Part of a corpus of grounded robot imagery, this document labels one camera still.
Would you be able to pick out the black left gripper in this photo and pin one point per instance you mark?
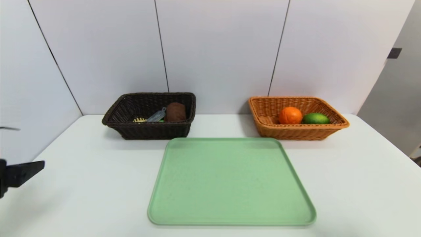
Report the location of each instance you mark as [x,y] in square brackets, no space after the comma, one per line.
[2,177]

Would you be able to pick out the grey case with barcode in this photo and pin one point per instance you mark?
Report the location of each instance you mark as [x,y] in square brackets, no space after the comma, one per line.
[157,116]

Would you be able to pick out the brown towel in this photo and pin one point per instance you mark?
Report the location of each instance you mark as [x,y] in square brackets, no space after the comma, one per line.
[175,112]

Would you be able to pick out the orange fruit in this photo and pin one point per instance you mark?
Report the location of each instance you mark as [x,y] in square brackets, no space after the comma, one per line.
[290,115]

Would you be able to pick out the green lime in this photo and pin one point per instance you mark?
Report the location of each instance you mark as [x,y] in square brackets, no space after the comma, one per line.
[315,118]

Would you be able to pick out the dark brown wicker basket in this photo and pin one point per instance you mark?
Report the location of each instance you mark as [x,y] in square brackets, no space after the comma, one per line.
[148,130]

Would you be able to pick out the orange wicker basket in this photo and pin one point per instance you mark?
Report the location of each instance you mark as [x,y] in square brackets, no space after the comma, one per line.
[296,131]

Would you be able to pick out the light green plastic tray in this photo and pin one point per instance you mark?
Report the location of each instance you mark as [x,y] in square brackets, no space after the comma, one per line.
[230,184]

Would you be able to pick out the grey wall outlet plate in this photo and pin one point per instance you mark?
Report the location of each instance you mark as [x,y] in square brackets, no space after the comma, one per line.
[394,53]

